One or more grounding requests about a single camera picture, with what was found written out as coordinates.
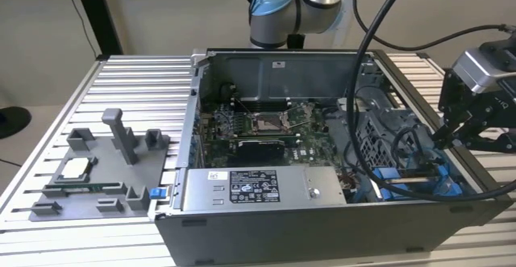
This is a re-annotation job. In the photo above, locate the perforated metal disk bay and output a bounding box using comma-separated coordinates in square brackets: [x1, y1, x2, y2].
[325, 79, 434, 171]

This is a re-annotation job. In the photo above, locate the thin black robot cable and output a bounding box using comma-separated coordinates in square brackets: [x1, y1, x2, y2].
[348, 0, 516, 50]

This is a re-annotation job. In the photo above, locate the black internal case cable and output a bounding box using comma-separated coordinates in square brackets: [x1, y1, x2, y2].
[341, 140, 364, 173]

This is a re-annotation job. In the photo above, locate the green motherboard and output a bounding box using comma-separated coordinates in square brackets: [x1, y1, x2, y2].
[198, 97, 348, 170]

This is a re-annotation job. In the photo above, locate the hard disk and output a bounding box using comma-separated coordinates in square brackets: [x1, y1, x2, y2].
[372, 158, 462, 203]

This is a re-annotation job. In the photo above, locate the silver power supply unit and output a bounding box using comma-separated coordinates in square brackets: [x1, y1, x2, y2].
[180, 167, 348, 213]

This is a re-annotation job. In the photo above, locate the black round floor base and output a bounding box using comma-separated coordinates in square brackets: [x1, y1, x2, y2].
[0, 106, 32, 140]

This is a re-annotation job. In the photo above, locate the black upright frame post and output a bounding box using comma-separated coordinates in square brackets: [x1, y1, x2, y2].
[72, 0, 124, 56]

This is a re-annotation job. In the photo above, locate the thick black cable hose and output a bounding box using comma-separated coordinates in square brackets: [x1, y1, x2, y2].
[345, 0, 516, 203]

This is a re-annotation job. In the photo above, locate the black open PC case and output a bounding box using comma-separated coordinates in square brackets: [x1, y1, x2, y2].
[153, 48, 514, 267]

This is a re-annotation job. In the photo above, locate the thin black wall cable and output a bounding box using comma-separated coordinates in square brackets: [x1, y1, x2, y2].
[65, 0, 101, 56]

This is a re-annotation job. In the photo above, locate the silver CPU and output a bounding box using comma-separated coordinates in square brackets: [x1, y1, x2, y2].
[60, 159, 90, 179]

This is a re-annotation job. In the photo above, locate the green RAM stick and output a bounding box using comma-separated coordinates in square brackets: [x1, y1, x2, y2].
[48, 182, 121, 191]

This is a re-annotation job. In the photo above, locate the blue plastic bay clip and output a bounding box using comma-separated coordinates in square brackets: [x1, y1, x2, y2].
[378, 188, 398, 202]

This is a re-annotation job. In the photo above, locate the grey parts rack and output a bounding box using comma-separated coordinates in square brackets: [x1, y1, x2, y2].
[28, 108, 178, 222]

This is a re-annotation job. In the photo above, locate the black RAM slot row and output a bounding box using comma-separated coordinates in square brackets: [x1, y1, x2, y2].
[237, 97, 288, 113]

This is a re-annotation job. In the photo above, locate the metal socket cover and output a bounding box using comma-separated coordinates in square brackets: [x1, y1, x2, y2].
[281, 102, 316, 129]

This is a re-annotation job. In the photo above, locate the CPU socket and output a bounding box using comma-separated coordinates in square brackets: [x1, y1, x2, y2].
[252, 112, 282, 132]

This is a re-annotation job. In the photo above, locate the black graphics card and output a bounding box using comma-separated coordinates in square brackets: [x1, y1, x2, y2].
[236, 139, 285, 167]

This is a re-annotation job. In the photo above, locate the black looped disk wire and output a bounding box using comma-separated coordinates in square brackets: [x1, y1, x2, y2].
[390, 126, 430, 173]

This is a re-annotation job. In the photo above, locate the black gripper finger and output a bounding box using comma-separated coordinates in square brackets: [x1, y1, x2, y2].
[432, 70, 474, 150]
[453, 118, 516, 153]

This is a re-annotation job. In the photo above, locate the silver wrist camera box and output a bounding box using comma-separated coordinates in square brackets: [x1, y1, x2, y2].
[449, 48, 516, 94]

